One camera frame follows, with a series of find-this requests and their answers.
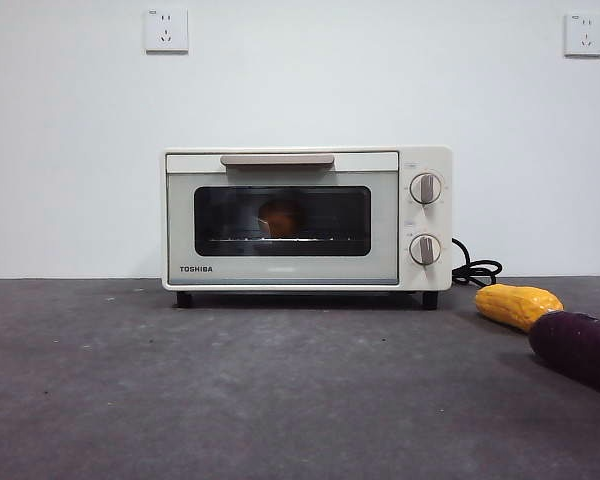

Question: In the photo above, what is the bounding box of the brown potato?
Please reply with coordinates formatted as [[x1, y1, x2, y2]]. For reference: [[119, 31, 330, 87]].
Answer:
[[257, 198, 304, 237]]

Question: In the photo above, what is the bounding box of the glass oven door with handle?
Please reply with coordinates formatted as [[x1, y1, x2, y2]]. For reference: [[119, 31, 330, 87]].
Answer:
[[165, 151, 400, 287]]

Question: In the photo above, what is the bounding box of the round cream oven knob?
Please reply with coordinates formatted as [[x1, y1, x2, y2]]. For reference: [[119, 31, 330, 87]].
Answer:
[[409, 172, 443, 206], [408, 233, 443, 266]]

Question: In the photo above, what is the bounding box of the cream Toshiba toaster oven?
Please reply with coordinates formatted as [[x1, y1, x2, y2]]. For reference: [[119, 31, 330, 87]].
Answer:
[[160, 145, 454, 311]]

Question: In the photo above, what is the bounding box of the yellow corn cob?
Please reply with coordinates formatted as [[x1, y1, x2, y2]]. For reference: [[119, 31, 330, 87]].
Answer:
[[474, 283, 565, 334]]

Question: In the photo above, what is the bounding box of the purple corn cob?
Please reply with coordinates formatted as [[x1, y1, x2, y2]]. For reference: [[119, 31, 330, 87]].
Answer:
[[527, 310, 600, 404]]

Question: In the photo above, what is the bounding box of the metal wire oven rack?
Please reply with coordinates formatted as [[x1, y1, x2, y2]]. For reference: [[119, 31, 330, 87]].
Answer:
[[207, 234, 337, 244]]

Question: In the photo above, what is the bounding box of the black oven power cord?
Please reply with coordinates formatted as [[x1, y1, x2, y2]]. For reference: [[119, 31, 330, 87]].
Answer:
[[451, 237, 504, 287]]

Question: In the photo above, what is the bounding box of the white wall socket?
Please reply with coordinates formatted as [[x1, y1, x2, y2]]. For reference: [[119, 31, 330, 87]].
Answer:
[[563, 12, 600, 59], [145, 7, 189, 55]]

